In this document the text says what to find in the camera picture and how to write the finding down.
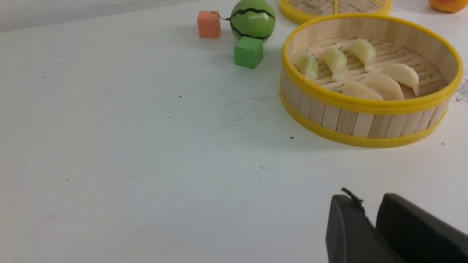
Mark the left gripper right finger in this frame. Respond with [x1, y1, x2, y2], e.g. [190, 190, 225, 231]
[375, 193, 468, 263]

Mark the white dumpling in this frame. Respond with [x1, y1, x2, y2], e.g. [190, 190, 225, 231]
[359, 73, 405, 100]
[341, 81, 383, 100]
[380, 63, 420, 96]

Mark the orange toy pear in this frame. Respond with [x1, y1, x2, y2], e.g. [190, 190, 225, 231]
[428, 0, 468, 14]

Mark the green dumpling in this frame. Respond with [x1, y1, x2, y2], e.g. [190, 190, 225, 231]
[347, 39, 377, 72]
[321, 47, 348, 81]
[291, 50, 319, 81]

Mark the green foam cube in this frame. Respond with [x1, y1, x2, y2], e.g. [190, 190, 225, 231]
[234, 37, 264, 69]

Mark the green toy watermelon ball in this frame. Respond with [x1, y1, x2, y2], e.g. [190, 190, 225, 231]
[229, 0, 276, 42]

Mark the orange foam cube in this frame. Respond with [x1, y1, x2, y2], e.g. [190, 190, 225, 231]
[197, 11, 221, 38]

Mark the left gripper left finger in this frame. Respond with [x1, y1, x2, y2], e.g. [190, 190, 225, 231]
[326, 188, 403, 263]

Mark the bamboo steamer lid yellow rim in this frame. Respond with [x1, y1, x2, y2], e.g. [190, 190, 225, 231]
[279, 0, 393, 25]

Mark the bamboo steamer tray yellow rim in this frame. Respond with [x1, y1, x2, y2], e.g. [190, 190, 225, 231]
[280, 13, 464, 148]

